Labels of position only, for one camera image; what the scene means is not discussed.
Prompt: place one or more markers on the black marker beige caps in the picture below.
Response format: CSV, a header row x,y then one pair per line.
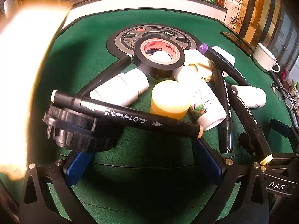
x,y
126,116

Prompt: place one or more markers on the yellow round jar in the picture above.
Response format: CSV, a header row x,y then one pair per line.
x,y
171,99

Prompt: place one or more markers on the small white bottle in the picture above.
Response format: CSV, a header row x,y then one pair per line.
x,y
252,97

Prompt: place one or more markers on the round grey control panel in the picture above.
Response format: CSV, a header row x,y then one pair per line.
x,y
123,41

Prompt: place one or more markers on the black marker purple cap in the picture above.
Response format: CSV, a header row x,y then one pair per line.
x,y
222,63

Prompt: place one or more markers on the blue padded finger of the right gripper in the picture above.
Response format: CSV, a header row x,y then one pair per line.
x,y
287,131

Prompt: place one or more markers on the black electrical tape roll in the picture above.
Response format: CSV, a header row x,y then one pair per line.
x,y
158,57

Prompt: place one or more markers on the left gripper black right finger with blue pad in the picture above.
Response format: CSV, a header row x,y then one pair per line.
x,y
251,203

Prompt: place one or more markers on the eyeglasses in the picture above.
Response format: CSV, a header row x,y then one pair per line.
x,y
284,95

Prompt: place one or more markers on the white pill bottle red stripe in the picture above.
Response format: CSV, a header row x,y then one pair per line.
x,y
122,89

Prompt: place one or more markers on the white ceramic cup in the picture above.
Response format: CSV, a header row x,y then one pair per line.
x,y
265,60

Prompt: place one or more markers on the black marker light blue cap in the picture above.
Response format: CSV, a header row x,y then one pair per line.
x,y
111,71

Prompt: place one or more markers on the white bottle green label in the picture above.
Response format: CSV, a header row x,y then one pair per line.
x,y
205,106

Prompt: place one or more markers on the black marker plain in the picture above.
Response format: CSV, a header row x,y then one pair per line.
x,y
225,128

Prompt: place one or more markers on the white charger plug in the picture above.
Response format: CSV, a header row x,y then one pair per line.
x,y
231,59

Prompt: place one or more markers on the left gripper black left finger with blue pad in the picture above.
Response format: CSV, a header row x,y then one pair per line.
x,y
37,204

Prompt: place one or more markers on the black marker yellow cap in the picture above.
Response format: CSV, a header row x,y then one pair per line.
x,y
253,139

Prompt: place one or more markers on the yellow rimmed white tray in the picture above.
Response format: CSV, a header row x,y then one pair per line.
x,y
26,38

